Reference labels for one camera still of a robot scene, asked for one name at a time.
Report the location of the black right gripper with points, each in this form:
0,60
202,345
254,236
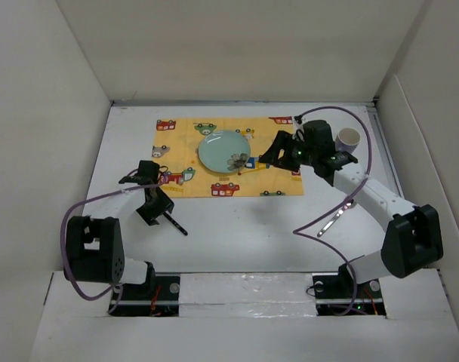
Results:
284,141

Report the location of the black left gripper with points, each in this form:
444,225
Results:
164,205

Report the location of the black handled fork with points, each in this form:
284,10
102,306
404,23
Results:
175,224

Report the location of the light green floral plate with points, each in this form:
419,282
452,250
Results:
224,151

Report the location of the yellow cartoon print cloth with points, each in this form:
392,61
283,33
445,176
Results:
175,148

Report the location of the silver spoon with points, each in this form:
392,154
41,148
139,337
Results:
349,205

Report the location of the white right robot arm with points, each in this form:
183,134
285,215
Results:
413,238

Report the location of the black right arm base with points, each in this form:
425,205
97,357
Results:
335,292

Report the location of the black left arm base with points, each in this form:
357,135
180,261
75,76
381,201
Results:
157,297

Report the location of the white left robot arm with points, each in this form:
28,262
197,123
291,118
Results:
93,248

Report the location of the white lavender cup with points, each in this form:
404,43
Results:
347,140

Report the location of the aluminium table edge rail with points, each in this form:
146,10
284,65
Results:
389,167

